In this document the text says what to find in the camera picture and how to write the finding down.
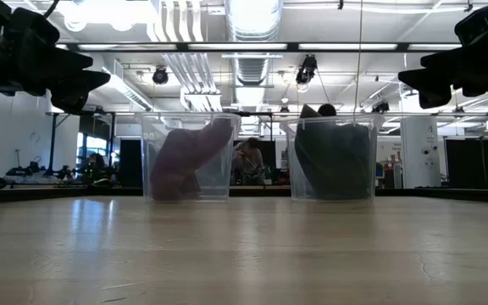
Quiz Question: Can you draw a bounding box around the dark green cap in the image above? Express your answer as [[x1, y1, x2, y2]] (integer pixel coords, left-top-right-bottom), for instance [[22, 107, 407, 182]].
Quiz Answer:
[[293, 103, 372, 201]]

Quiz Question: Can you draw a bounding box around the thin hanging cable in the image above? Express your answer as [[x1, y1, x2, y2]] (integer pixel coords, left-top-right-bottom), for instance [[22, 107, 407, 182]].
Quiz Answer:
[[352, 0, 364, 123]]

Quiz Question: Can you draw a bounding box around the white pillar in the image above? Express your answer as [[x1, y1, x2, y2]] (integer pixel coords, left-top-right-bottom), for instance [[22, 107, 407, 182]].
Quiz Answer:
[[399, 115, 448, 189]]

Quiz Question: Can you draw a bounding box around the clear plastic container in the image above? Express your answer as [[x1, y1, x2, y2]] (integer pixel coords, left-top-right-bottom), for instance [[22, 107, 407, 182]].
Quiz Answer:
[[280, 113, 386, 202], [136, 111, 242, 202]]

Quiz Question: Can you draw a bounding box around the silver ceiling duct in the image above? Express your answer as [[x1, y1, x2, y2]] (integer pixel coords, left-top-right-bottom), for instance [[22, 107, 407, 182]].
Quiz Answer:
[[224, 0, 284, 86]]

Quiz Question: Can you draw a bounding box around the black overhead frame beam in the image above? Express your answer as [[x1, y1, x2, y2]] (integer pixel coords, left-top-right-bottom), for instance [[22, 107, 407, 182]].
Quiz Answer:
[[56, 41, 464, 53]]

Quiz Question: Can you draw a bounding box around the maroon red cap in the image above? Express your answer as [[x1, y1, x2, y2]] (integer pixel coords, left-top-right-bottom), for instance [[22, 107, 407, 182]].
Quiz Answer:
[[149, 118, 234, 202]]

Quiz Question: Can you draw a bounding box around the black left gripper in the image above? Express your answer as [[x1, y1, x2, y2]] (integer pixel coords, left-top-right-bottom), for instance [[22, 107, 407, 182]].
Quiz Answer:
[[0, 0, 112, 116]]

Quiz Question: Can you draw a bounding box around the black ceiling spotlight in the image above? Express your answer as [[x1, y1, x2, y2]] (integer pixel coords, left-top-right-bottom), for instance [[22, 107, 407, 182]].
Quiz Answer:
[[295, 54, 319, 86], [151, 66, 170, 86]]

